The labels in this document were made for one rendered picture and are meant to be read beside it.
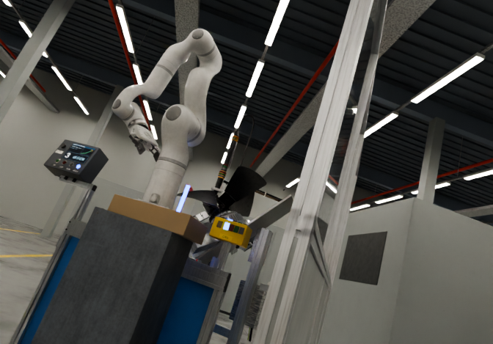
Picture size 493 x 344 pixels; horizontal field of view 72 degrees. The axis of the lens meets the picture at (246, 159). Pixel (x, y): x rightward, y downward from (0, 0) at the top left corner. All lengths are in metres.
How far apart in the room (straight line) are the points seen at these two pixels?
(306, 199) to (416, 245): 3.06
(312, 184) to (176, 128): 0.86
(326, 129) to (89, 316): 0.96
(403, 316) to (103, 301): 2.76
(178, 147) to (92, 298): 0.60
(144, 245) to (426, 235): 2.92
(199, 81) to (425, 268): 2.79
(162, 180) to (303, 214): 0.85
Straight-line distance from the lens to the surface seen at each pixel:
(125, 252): 1.23
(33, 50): 8.17
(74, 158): 2.06
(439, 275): 3.72
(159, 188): 1.34
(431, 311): 3.67
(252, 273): 2.00
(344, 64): 0.70
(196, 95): 1.49
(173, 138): 1.37
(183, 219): 1.19
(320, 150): 0.60
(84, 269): 1.29
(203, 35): 1.56
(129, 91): 1.56
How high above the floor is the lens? 0.88
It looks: 18 degrees up
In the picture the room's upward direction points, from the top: 19 degrees clockwise
